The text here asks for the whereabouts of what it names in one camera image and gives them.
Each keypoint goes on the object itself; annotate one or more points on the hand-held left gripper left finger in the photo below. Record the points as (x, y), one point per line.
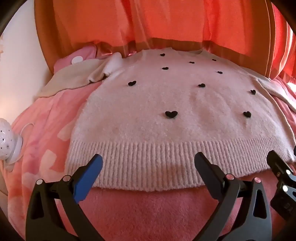
(90, 176)

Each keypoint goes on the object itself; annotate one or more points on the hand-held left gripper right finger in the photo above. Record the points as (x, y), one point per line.
(207, 173)

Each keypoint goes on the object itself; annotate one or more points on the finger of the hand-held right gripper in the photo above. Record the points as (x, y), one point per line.
(278, 165)

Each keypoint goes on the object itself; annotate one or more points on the white sweater with black hearts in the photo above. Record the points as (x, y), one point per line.
(150, 132)

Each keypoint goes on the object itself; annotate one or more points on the pink blanket with bow print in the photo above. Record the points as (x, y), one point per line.
(46, 120)

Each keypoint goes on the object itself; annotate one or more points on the cream cloth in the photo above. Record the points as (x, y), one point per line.
(67, 78)

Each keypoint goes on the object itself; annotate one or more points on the pink pillow with white dot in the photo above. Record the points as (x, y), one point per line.
(66, 63)

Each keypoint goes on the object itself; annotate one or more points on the orange sheer curtain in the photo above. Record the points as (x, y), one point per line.
(161, 20)

